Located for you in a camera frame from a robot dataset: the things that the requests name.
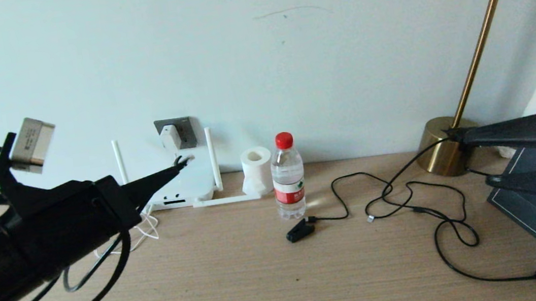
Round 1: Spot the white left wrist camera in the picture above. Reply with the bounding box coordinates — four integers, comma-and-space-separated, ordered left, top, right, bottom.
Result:
5, 114, 61, 177

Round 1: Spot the brass desk lamp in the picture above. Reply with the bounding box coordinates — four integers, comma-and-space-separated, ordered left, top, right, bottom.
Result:
396, 0, 536, 182

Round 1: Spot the white toilet paper roll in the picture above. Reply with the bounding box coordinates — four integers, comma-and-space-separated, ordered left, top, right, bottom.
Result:
238, 145, 276, 198

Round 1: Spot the black inline switch box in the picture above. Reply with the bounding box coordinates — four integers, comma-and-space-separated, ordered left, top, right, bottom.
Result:
464, 163, 499, 183

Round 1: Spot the white power adapter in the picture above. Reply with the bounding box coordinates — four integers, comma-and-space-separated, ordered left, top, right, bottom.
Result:
159, 124, 183, 153

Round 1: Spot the white router with antennas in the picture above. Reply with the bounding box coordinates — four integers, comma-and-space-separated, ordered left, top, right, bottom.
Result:
111, 121, 263, 219

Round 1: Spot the red-capped water bottle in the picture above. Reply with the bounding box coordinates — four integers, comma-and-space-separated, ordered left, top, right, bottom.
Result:
266, 130, 310, 222

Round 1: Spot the black cable with white tip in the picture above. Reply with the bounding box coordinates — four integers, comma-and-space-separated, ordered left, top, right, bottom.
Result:
357, 134, 462, 224

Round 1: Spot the grey wall socket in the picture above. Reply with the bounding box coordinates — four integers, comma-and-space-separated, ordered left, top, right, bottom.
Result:
154, 116, 199, 153

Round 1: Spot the thin white adapter cable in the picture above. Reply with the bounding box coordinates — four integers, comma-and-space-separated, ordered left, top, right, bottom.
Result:
83, 149, 193, 258

